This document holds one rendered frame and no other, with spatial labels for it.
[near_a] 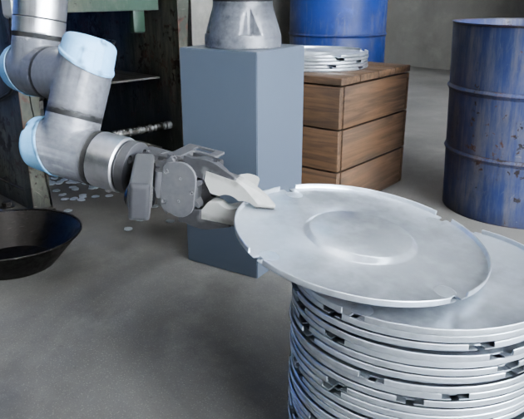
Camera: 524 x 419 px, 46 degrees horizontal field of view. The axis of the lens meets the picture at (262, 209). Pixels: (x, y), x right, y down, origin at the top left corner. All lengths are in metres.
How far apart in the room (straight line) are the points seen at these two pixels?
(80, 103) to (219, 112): 0.42
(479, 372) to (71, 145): 0.56
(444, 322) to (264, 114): 0.68
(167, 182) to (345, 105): 0.88
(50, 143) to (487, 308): 0.57
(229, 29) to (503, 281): 0.72
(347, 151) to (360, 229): 0.92
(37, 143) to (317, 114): 0.89
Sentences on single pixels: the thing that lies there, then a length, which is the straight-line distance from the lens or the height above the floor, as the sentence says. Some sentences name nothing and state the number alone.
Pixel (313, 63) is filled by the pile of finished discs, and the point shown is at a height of 0.37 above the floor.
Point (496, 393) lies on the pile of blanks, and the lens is 0.65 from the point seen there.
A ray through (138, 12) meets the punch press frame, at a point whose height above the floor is 0.49.
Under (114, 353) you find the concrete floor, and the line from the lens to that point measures 1.06.
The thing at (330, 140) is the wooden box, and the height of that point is 0.19.
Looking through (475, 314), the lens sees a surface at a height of 0.26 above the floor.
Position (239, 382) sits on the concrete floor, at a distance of 0.97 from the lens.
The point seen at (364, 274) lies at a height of 0.28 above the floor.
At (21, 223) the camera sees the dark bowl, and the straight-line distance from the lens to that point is 1.55.
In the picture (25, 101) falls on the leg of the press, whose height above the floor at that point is 0.30.
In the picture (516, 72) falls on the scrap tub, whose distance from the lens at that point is 1.56.
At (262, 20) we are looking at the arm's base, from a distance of 1.22.
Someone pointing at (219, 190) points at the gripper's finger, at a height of 0.33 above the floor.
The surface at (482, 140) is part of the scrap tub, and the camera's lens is 1.61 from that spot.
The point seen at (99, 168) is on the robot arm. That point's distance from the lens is 0.82.
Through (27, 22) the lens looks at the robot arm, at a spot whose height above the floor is 0.51.
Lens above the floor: 0.56
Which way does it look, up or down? 20 degrees down
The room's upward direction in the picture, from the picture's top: straight up
